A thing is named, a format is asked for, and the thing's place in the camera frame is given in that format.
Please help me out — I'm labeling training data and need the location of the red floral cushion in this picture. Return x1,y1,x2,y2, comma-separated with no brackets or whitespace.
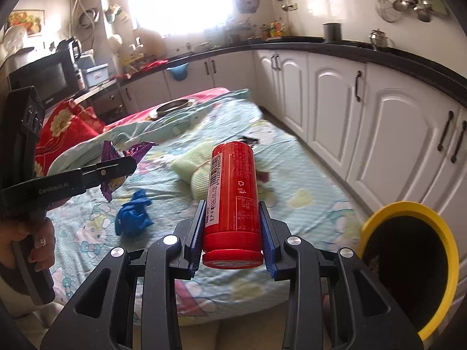
34,99,105,177

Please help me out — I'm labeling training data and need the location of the left hand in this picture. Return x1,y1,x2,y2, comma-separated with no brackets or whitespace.
0,217,55,271

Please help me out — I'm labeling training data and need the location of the purple snack wrapper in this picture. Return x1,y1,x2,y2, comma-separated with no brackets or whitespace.
100,141,155,202

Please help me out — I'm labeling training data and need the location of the dark metal canister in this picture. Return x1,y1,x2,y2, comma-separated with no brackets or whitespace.
323,22,342,43

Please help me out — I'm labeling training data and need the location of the wire mesh strainer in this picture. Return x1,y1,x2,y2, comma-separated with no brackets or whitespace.
375,0,400,23

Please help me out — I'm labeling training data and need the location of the metal round tray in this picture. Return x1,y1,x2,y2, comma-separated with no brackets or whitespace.
147,98,196,121

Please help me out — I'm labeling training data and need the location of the red cylindrical can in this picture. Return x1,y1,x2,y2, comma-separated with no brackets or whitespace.
203,141,264,270

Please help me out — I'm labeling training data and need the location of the pink blanket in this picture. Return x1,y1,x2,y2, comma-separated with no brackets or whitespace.
104,87,229,132

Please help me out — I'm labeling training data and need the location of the blue rubber glove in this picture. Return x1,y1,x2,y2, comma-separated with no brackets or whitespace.
115,189,153,238

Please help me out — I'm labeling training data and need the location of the small steel teapot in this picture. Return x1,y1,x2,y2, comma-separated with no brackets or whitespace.
369,29,388,51

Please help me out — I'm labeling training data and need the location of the blue hanging cloth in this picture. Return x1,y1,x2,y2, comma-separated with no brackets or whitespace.
167,63,188,81

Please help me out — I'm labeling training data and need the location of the red cloth on counter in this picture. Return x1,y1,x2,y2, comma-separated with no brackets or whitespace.
127,59,169,78

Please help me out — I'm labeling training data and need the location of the light blue cartoon bedsheet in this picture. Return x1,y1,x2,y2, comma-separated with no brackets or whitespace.
48,90,362,304

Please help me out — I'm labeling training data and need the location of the white storage box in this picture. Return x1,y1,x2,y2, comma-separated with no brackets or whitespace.
81,63,109,89

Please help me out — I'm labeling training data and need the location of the yellow trash bin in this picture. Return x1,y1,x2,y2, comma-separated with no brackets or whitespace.
358,201,460,340

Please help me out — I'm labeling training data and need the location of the black kitchen countertop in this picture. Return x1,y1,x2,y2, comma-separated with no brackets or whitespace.
109,36,467,109

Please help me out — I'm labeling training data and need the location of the dark snack wrapper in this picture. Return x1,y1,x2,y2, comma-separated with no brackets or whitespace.
238,136,260,146

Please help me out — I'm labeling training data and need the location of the green waffle cloth bundle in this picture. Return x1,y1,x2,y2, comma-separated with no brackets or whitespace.
171,141,215,201

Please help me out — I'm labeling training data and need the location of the black microwave oven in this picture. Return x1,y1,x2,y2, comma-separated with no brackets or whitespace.
6,51,86,109

